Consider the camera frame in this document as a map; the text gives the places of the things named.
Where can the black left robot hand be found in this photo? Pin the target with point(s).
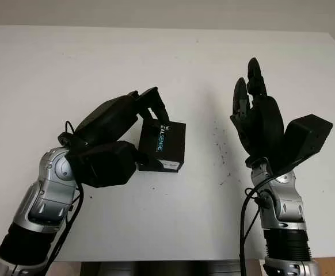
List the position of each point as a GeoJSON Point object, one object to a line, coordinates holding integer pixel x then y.
{"type": "Point", "coordinates": [112, 115]}

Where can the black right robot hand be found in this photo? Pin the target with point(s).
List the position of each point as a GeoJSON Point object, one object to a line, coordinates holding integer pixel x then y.
{"type": "Point", "coordinates": [264, 126]}

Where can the black printed box lid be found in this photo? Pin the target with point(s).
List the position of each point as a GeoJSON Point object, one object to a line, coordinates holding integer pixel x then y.
{"type": "Point", "coordinates": [163, 141]}

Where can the grey robot torso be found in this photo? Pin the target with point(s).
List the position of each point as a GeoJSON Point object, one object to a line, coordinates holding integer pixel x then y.
{"type": "Point", "coordinates": [161, 268]}

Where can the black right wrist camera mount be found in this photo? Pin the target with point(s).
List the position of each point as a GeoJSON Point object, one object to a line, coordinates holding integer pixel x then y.
{"type": "Point", "coordinates": [305, 141]}

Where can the black camera box base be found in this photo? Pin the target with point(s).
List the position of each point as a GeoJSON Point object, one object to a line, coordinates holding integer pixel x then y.
{"type": "Point", "coordinates": [161, 166]}

